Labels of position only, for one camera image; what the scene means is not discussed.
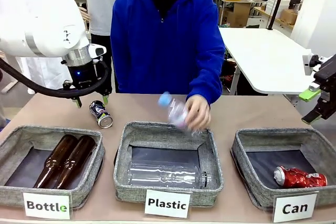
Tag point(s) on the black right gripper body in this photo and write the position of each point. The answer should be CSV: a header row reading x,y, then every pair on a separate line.
x,y
328,90

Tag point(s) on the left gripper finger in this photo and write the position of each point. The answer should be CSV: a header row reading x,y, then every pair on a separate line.
x,y
77,102
106,99

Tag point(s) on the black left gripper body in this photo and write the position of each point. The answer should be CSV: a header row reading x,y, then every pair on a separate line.
x,y
84,77

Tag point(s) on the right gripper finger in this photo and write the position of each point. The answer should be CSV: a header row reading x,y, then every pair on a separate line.
x,y
315,116
309,95

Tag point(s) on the brown glass bottle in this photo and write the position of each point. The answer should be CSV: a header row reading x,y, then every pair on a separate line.
x,y
78,158
59,158

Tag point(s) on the crushed red can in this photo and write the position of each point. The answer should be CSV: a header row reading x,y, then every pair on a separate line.
x,y
299,178

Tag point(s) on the small blue-capped water bottle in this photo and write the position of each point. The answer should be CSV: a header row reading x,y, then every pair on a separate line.
x,y
174,111

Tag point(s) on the large clear plastic bottle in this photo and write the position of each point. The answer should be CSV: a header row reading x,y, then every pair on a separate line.
x,y
165,174

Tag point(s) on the person's right forearm blue sleeve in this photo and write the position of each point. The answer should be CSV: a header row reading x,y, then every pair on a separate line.
x,y
121,74

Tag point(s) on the person's left forearm blue sleeve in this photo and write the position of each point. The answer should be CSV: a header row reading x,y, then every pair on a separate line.
x,y
207,82

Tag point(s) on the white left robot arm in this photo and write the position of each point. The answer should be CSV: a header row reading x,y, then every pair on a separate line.
x,y
42,27

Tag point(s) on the dark blue drink can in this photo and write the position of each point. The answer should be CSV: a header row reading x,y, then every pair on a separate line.
x,y
101,113

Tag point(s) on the grey fabric basket labelled Can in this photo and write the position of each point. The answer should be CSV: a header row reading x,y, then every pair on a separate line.
x,y
275,140

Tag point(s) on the grey fabric basket labelled Plastic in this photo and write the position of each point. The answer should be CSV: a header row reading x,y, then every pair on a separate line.
x,y
168,132

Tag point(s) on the grey fabric basket labelled Bottle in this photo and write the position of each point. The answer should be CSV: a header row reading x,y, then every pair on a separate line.
x,y
15,140

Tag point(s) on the white Can label card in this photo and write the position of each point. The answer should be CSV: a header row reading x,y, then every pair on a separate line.
x,y
294,208

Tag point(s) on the person's left hand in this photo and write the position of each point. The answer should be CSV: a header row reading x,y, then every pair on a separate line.
x,y
199,113

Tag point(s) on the white work table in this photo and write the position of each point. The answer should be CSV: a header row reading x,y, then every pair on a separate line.
x,y
262,56

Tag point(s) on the person in blue hoodie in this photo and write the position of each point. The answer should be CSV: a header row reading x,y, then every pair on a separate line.
x,y
157,51

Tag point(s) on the large cardboard box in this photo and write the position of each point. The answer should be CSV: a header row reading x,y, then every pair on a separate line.
x,y
240,15

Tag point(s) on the white Bottle label card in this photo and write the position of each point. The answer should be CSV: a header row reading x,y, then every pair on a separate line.
x,y
46,205

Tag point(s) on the white Plastic label card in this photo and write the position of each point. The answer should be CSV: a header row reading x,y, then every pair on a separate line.
x,y
167,204

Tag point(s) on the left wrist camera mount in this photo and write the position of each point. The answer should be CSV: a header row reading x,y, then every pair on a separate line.
x,y
97,50

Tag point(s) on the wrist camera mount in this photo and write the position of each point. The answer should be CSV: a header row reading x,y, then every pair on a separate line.
x,y
97,50
309,62

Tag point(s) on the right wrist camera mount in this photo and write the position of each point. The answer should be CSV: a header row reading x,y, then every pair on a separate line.
x,y
309,62

